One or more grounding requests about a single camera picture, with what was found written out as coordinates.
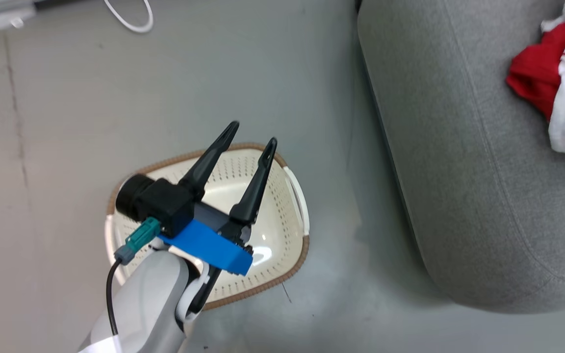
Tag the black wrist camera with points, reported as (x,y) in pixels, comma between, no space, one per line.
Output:
(165,206)

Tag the red jersey white striped trim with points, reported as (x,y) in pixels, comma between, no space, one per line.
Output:
(532,78)

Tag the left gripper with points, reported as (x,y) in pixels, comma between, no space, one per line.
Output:
(209,218)

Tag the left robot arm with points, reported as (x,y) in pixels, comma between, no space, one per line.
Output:
(140,304)

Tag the white plastic floor fixture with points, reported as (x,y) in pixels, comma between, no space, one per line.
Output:
(5,17)

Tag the grey fabric sofa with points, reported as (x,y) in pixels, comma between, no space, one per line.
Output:
(459,147)

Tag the cream perforated laundry basket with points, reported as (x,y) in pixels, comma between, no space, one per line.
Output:
(282,220)

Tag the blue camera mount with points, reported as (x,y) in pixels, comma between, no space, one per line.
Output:
(209,247)

